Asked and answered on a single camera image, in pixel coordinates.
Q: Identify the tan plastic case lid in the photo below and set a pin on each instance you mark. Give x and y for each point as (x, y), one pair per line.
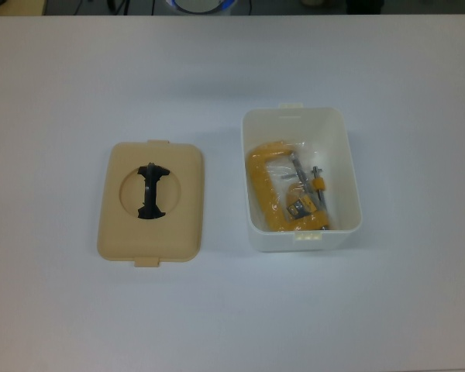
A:
(155, 236)

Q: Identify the white plastic tool case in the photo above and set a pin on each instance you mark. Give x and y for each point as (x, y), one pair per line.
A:
(306, 242)

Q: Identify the yellow C-clamp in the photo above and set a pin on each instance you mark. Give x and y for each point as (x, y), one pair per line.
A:
(259, 182)

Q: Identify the clear plastic bag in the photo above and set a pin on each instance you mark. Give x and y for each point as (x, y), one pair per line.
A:
(280, 170)

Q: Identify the metal screw with yellow collar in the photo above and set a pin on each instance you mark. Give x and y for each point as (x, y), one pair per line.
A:
(318, 183)

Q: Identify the round white and blue base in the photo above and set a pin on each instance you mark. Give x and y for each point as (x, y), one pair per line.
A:
(201, 4)

